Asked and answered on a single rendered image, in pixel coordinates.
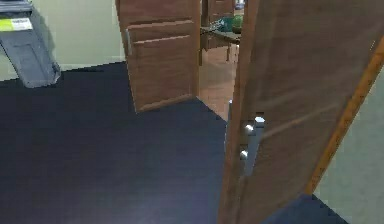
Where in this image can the dark table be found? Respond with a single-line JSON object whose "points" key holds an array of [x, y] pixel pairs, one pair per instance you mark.
{"points": [[222, 34]]}

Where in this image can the brown wooden room door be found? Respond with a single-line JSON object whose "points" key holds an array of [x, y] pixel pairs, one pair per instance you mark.
{"points": [[163, 63], [300, 100]]}

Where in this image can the green house plant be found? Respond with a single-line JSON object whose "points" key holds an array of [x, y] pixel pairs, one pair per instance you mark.
{"points": [[233, 23]]}

